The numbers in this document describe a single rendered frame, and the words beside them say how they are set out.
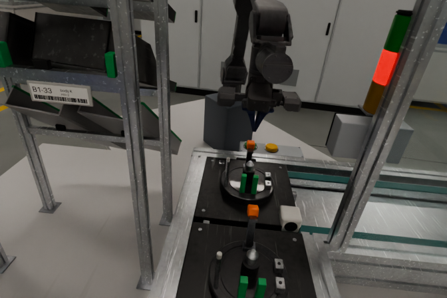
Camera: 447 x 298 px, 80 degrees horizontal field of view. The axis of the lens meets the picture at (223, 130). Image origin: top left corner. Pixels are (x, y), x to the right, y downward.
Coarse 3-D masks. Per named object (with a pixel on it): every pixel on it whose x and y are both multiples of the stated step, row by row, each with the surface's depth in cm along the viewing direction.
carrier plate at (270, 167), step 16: (208, 160) 79; (224, 160) 80; (240, 160) 80; (208, 176) 73; (272, 176) 75; (288, 176) 75; (208, 192) 67; (288, 192) 69; (208, 208) 62; (224, 208) 63; (240, 208) 63; (272, 208) 64; (224, 224) 61; (240, 224) 60; (256, 224) 60; (272, 224) 60
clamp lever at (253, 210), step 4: (248, 208) 49; (252, 208) 49; (256, 208) 49; (248, 212) 49; (252, 212) 49; (256, 212) 49; (248, 216) 50; (252, 216) 49; (256, 216) 49; (248, 220) 50; (252, 220) 48; (256, 220) 48; (248, 224) 50; (252, 224) 50; (248, 228) 50; (252, 228) 50; (248, 232) 50; (252, 232) 50; (248, 236) 50; (252, 236) 50; (248, 240) 50; (252, 240) 50; (248, 244) 50; (252, 244) 50
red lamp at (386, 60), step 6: (384, 54) 41; (390, 54) 40; (396, 54) 39; (384, 60) 41; (390, 60) 40; (378, 66) 42; (384, 66) 41; (390, 66) 40; (378, 72) 42; (384, 72) 41; (372, 78) 44; (378, 78) 42; (384, 78) 41; (384, 84) 42
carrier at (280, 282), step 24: (192, 240) 54; (216, 240) 55; (240, 240) 55; (264, 240) 56; (288, 240) 56; (192, 264) 50; (216, 264) 41; (240, 264) 48; (264, 264) 49; (288, 264) 51; (192, 288) 46; (216, 288) 44; (240, 288) 41; (264, 288) 40; (288, 288) 45; (312, 288) 48
